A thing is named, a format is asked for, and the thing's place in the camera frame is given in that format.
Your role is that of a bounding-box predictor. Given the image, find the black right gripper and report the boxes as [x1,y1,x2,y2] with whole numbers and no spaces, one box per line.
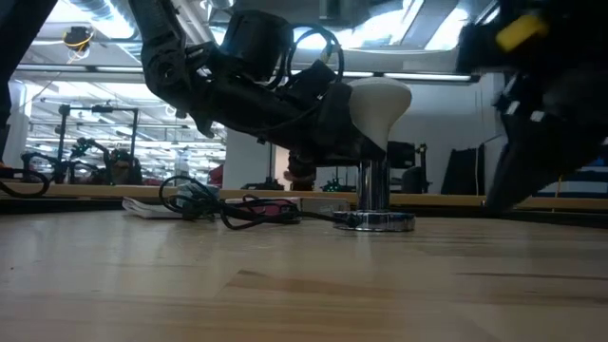
[458,0,608,214]

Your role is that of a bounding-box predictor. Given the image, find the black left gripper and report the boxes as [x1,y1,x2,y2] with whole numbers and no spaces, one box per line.
[192,80,387,167]

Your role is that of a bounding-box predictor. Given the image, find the white reflector lightbulb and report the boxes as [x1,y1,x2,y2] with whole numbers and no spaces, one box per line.
[348,77,413,152]

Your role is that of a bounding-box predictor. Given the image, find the chrome lamp base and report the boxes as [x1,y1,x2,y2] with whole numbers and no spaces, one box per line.
[332,150,417,234]

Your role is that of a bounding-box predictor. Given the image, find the person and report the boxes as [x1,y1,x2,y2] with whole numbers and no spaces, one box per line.
[283,150,318,192]

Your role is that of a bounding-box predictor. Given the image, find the blue object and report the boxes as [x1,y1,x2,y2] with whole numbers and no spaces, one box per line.
[572,159,608,199]

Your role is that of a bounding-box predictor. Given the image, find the black panel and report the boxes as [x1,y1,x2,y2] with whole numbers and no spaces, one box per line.
[440,144,486,196]

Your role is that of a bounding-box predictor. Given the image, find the long ceiling light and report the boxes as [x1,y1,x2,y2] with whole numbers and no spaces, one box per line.
[341,70,476,83]

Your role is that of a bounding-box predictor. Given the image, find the light wood desk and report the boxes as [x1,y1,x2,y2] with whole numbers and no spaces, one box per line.
[0,182,608,212]

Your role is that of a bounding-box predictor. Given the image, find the black robot workstation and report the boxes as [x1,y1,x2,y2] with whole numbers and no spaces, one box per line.
[21,103,143,186]

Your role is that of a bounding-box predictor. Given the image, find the black ceiling device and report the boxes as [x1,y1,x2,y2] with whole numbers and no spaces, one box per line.
[63,26,95,52]

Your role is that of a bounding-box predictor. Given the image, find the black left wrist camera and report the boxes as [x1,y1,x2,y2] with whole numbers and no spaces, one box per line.
[284,59,339,113]

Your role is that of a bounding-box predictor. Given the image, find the black lamp power cord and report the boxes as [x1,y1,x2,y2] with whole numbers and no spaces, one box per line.
[158,175,362,232]

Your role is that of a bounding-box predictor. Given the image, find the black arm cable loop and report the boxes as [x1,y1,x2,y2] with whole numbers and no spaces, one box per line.
[0,167,51,200]

